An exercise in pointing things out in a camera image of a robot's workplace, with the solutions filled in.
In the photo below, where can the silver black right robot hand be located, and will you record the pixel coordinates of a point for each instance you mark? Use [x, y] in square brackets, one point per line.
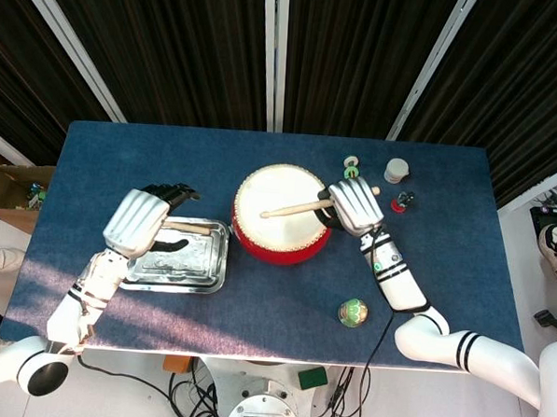
[355, 205]

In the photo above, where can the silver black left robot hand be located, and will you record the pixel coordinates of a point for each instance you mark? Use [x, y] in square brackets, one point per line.
[133, 219]

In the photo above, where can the wooden drumstick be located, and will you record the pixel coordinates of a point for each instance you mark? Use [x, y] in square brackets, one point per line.
[292, 209]
[189, 226]

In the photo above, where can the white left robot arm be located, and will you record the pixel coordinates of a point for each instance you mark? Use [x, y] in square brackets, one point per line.
[74, 307]

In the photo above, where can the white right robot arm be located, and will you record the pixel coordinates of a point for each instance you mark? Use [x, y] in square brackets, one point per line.
[402, 290]

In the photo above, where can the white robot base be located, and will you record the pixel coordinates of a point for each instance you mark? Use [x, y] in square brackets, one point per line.
[261, 404]

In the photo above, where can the red drum with white skin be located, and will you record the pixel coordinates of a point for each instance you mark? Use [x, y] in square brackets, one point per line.
[279, 194]

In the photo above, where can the shiny metal tray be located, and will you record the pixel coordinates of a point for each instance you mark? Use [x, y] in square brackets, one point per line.
[196, 269]

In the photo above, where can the yellow feather shuttlecock toy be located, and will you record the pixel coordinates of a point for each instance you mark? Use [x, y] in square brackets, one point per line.
[351, 171]

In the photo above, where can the small figurine with red base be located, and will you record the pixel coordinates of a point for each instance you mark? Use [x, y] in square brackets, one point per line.
[400, 203]

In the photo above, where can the small white cylinder cup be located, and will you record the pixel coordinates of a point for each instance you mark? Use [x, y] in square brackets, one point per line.
[396, 170]

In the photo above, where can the green and gold ball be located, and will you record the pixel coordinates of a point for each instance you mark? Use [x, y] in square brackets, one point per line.
[353, 311]

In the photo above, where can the brown cardboard box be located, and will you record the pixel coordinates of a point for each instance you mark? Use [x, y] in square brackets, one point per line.
[8, 187]

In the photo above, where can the blue felt table mat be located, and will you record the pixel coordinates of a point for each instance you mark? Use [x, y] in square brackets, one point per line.
[264, 310]

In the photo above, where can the orange box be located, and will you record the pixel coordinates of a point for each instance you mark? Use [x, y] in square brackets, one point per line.
[177, 364]

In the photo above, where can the green block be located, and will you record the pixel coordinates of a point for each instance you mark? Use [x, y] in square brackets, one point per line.
[312, 378]

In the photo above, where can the black box with lights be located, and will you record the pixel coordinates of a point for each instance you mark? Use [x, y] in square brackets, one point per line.
[546, 218]

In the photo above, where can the black handheld device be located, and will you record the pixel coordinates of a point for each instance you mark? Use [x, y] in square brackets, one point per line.
[550, 320]

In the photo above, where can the white frame post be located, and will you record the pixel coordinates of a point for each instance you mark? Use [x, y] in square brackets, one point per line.
[274, 54]
[6, 145]
[541, 187]
[430, 67]
[70, 43]

